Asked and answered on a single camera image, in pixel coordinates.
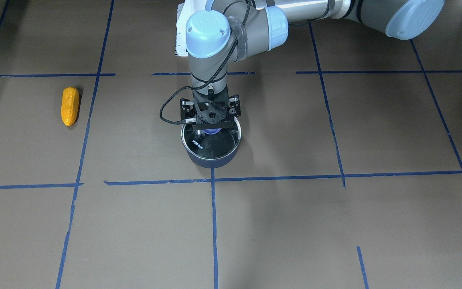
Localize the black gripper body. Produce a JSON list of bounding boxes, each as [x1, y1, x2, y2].
[[180, 89, 241, 130]]

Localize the glass pot lid blue knob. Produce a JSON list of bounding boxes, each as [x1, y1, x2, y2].
[[181, 117, 242, 168]]

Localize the yellow toy corn cob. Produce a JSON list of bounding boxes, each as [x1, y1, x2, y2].
[[61, 87, 80, 127]]

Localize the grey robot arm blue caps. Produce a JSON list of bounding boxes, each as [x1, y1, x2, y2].
[[173, 0, 444, 132]]

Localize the dark blue saucepan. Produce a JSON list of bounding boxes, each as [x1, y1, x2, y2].
[[182, 135, 239, 169]]

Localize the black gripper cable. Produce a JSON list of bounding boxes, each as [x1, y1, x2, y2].
[[159, 0, 252, 126]]

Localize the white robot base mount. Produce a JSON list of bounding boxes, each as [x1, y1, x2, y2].
[[175, 2, 191, 57]]

